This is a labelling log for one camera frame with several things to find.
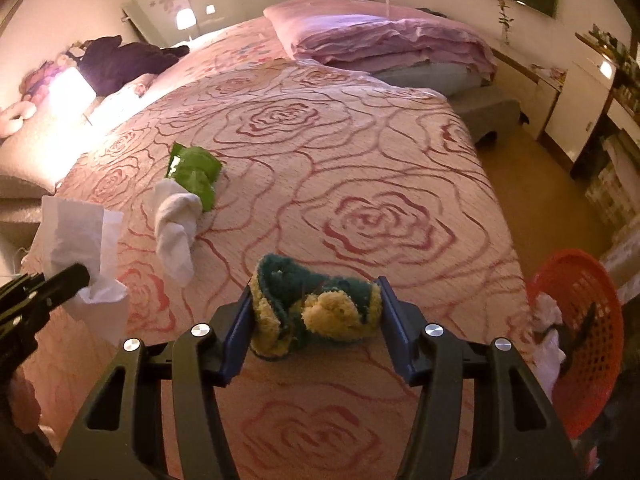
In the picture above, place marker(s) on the folded pink quilt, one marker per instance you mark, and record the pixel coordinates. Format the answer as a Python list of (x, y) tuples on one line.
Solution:
[(385, 42)]

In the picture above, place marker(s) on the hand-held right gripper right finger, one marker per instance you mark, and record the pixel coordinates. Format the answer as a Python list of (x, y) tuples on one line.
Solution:
[(400, 335)]

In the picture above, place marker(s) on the red plastic basket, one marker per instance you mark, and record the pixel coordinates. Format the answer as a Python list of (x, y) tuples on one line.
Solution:
[(585, 310)]

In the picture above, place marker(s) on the green and yellow sponge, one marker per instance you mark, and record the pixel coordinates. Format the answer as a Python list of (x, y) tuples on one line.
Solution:
[(310, 310)]

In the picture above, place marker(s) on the green snack packet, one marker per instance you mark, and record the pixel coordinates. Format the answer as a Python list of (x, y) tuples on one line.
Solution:
[(197, 172)]

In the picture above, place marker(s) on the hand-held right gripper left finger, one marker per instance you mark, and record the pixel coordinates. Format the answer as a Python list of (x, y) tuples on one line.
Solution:
[(235, 340)]

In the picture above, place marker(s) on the pink plush toy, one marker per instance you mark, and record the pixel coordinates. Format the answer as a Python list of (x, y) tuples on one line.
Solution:
[(15, 115)]

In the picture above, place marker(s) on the grey upholstered bench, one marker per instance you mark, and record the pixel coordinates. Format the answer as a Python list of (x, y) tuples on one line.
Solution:
[(475, 105)]

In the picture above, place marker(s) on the dark purple clothing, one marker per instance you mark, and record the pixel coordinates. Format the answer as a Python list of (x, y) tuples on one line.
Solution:
[(125, 60)]

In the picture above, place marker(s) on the white paper sheet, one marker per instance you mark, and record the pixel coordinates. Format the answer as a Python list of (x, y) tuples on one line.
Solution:
[(80, 250)]

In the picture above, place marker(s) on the white cabinet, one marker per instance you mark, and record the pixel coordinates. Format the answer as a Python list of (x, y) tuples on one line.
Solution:
[(570, 105)]

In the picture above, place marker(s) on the pink rose-patterned bed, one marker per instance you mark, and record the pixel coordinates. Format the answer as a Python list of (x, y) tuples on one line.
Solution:
[(350, 160)]

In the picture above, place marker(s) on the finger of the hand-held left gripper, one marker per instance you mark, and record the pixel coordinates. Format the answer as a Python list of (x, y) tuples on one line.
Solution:
[(67, 285)]

